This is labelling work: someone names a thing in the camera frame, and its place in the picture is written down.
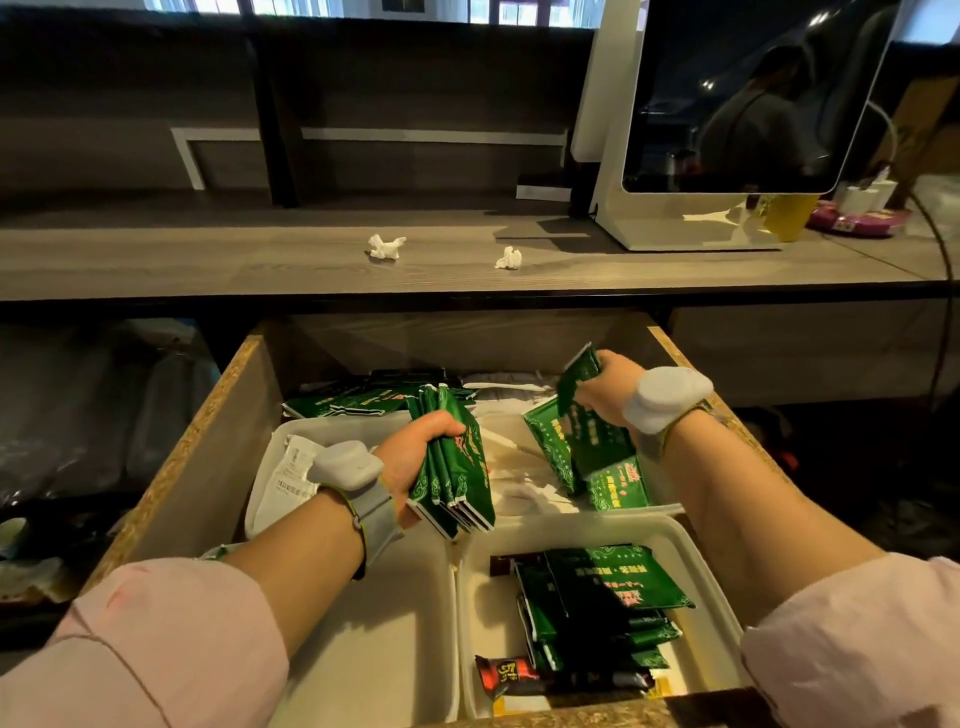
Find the person's right hand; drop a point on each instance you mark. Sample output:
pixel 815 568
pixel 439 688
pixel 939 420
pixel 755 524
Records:
pixel 611 386

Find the person's left hand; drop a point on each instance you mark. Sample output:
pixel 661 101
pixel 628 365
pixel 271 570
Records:
pixel 405 465

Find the person's right fingers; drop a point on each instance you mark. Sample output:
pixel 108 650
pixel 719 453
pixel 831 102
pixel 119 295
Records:
pixel 586 394

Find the person's left fingers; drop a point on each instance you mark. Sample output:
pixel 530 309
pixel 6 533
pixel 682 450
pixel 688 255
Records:
pixel 442 426

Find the green tea packet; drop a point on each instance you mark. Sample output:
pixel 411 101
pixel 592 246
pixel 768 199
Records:
pixel 600 442
pixel 619 487
pixel 576 379
pixel 551 442

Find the bundle of green packets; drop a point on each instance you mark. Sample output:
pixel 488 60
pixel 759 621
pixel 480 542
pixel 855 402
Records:
pixel 457 480

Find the person's right forearm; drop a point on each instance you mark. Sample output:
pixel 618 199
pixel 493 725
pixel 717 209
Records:
pixel 757 517

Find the person's left forearm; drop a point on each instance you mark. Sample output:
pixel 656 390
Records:
pixel 292 577

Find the clear white plastic wrappers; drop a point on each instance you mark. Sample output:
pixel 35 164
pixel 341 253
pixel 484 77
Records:
pixel 510 397

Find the white wrist tracker grey band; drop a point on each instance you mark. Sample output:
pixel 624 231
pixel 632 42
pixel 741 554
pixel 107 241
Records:
pixel 352 469
pixel 664 397

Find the heap of green sachets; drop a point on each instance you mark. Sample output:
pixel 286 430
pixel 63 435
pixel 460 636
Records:
pixel 352 401

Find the crumpled white tissue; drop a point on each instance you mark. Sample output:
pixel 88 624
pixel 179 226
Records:
pixel 385 247
pixel 509 259

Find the white labelled plastic bag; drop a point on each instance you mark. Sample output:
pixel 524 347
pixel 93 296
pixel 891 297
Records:
pixel 289 480

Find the pile of dark green sachets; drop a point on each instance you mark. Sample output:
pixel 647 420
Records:
pixel 600 600

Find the wooden chipboard drawer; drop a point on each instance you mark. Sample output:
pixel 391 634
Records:
pixel 217 457

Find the dark red coffee sachet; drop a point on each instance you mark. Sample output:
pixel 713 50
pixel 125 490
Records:
pixel 525 675

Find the yellow cup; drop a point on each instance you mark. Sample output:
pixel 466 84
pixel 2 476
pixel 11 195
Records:
pixel 787 217

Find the pink purple package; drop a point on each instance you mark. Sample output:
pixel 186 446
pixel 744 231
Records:
pixel 855 221

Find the white touchscreen terminal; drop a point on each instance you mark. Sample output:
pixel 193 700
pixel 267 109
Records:
pixel 750 105

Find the white paper cups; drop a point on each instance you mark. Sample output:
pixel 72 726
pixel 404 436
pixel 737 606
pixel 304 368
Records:
pixel 862 196

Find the dark plastic bags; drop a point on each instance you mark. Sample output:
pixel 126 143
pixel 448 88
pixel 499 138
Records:
pixel 90 405

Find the cardboard box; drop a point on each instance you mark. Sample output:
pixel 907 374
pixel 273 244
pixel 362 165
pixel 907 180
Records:
pixel 926 127

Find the black post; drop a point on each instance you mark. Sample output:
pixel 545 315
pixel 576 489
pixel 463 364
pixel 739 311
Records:
pixel 271 127

